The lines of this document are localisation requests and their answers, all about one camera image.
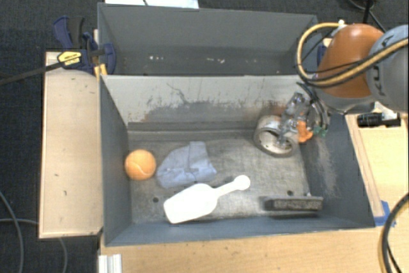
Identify dark flat block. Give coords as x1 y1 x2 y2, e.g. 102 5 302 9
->
263 195 324 212

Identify grey metal bin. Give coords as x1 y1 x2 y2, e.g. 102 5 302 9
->
96 2 376 247

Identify pale blue cloth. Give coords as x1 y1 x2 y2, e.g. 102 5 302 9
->
155 141 219 190

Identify small orange lumpy object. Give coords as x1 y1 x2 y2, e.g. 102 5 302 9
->
296 120 314 144

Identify orange tennis ball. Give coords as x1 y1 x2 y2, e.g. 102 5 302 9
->
124 149 157 182

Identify white plastic scoop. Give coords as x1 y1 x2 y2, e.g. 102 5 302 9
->
163 174 251 225

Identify pale wood board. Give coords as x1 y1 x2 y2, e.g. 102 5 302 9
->
38 51 105 239

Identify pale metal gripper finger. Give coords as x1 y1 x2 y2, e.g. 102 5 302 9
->
286 128 300 144
276 129 287 151

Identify silver tape roll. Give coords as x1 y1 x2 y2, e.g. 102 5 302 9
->
253 114 302 158

